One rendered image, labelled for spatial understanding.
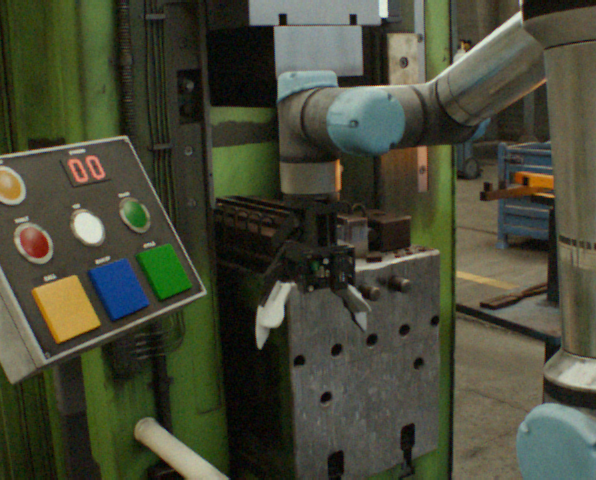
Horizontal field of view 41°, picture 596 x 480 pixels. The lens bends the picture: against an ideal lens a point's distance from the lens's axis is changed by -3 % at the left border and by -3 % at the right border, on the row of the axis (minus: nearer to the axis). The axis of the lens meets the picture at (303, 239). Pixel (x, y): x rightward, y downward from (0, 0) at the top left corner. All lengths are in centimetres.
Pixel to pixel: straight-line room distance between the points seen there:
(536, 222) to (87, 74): 441
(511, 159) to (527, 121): 528
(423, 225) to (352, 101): 105
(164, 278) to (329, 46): 58
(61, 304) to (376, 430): 83
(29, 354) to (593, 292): 68
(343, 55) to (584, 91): 98
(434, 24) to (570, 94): 132
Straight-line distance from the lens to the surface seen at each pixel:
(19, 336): 104
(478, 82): 91
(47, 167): 117
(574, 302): 64
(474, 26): 1081
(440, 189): 196
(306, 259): 101
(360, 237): 161
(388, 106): 90
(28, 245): 108
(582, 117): 62
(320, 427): 159
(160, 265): 120
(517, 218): 564
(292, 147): 100
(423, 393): 175
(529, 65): 86
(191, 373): 163
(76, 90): 148
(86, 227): 115
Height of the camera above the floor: 130
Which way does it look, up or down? 12 degrees down
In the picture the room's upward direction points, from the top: 2 degrees counter-clockwise
